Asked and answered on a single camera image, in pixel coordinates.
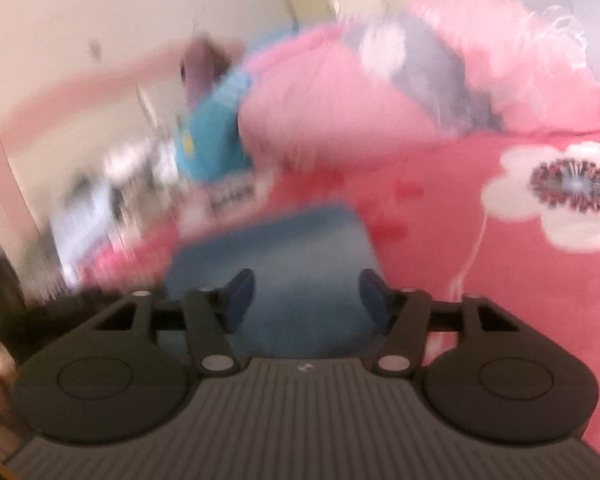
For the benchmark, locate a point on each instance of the person in purple top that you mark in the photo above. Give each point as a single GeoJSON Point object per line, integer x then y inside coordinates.
{"type": "Point", "coordinates": [205, 60]}

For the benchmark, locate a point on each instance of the blue denim jeans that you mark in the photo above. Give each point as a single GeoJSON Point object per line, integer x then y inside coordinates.
{"type": "Point", "coordinates": [306, 267]}

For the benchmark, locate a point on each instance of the light blue sweatshirt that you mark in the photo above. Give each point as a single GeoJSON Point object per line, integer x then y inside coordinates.
{"type": "Point", "coordinates": [80, 223]}

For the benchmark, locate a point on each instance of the pink floral duvet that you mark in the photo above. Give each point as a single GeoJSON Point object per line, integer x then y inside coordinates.
{"type": "Point", "coordinates": [358, 91]}

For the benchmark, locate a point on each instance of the pink cream headboard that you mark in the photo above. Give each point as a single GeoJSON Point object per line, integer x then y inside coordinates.
{"type": "Point", "coordinates": [46, 139]}

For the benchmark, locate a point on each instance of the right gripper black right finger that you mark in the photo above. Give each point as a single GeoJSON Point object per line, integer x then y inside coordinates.
{"type": "Point", "coordinates": [478, 367]}

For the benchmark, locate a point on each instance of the red floral bed blanket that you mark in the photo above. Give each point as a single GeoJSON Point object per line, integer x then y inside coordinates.
{"type": "Point", "coordinates": [515, 220]}

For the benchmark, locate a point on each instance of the white grey patterned blanket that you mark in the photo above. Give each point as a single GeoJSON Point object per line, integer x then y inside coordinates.
{"type": "Point", "coordinates": [144, 177]}

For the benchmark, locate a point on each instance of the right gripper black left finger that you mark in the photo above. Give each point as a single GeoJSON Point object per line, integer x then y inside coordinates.
{"type": "Point", "coordinates": [131, 368]}

